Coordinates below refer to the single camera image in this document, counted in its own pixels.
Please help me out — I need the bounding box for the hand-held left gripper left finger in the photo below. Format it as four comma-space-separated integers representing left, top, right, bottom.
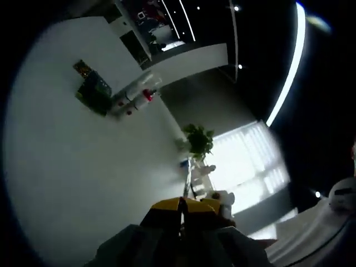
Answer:
96, 196, 183, 267

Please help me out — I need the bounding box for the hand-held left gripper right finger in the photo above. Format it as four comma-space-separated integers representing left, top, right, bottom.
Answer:
185, 197, 268, 267

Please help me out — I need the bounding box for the white skincare tube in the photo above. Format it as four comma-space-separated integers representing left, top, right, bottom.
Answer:
112, 70, 162, 102

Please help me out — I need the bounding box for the green potted plant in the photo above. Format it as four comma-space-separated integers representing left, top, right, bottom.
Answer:
174, 123, 215, 161

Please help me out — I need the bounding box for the white worn chest device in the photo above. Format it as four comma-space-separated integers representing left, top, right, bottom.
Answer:
327, 177, 356, 212

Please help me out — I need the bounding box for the green foil packet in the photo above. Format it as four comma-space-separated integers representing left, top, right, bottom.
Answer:
75, 71, 113, 117

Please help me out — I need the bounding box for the gold foil wrapper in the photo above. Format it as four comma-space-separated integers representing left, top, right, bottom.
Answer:
72, 59, 93, 78

